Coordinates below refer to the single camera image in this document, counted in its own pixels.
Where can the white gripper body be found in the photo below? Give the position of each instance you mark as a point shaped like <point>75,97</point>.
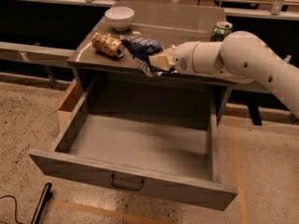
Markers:
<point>182,59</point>

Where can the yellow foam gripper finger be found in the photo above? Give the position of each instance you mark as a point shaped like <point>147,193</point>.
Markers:
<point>162,61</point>

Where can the blue chip bag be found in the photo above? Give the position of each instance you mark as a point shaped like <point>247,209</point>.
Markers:
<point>141,48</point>

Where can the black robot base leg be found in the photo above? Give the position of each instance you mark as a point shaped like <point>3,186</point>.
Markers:
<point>44,197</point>

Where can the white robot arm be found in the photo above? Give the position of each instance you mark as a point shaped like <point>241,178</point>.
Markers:
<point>241,57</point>

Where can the grey cabinet with glossy top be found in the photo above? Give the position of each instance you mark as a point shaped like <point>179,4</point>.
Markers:
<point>117,88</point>

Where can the open grey top drawer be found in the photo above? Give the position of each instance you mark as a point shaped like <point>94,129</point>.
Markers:
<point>178,164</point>

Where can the green soda can upright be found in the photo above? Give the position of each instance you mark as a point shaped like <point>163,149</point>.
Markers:
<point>220,30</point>

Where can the white bowl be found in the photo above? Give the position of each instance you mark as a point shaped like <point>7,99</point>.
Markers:
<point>119,18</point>

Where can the gold crushed can lying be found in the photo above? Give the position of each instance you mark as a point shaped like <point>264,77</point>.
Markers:
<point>107,44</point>

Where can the long grey shelf bench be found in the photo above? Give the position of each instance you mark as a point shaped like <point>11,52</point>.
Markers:
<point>34,54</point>

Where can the black drawer handle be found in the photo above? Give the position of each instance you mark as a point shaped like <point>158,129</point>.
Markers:
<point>116,183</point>

